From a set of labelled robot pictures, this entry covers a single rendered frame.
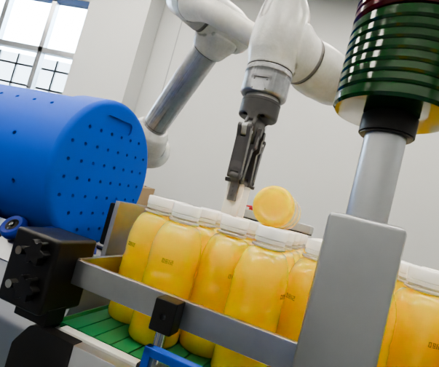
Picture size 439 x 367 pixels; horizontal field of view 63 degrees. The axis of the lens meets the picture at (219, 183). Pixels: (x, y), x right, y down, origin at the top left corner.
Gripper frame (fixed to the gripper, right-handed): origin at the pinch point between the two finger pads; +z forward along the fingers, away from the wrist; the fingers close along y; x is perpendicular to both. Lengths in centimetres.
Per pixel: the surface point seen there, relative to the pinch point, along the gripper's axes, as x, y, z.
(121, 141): -24.6, 5.0, -6.2
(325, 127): -15, -278, -99
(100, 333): -5.1, 24.9, 20.1
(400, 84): 20, 46, -6
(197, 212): 1.7, 21.0, 2.8
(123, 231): -16.7, 7.9, 10.0
